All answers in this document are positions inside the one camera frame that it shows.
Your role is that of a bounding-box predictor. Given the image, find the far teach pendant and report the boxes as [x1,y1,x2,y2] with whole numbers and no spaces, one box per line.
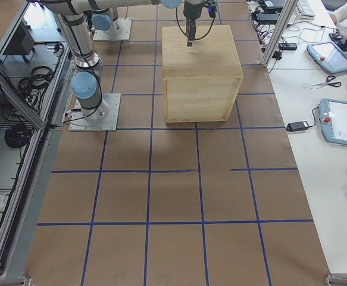
[307,41,347,74]

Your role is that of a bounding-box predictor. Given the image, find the wooden drawer cabinet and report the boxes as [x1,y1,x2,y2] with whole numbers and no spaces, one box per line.
[162,25,243,123]

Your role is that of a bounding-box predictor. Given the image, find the aluminium frame post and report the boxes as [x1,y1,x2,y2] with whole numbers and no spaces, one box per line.
[261,0,298,67]

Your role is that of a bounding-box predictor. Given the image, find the near teach pendant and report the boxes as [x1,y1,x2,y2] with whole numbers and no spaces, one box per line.
[319,98,347,146]

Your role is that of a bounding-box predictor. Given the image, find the black power adapter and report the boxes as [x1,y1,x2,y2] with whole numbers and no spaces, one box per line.
[286,121,310,132]

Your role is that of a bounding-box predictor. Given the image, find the teach pendant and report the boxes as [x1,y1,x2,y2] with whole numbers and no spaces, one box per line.
[307,41,347,74]
[319,98,347,146]

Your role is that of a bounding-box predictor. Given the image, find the black handled scissors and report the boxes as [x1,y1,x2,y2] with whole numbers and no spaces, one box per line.
[314,75,342,89]

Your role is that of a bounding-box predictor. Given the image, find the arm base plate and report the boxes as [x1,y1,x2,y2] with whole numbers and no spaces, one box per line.
[68,94,121,132]
[93,18,132,42]

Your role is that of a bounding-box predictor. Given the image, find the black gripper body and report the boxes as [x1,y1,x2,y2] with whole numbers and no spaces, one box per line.
[183,0,205,20]

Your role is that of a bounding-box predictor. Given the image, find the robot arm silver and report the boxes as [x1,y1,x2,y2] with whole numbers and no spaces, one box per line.
[84,8,123,35]
[28,1,205,69]

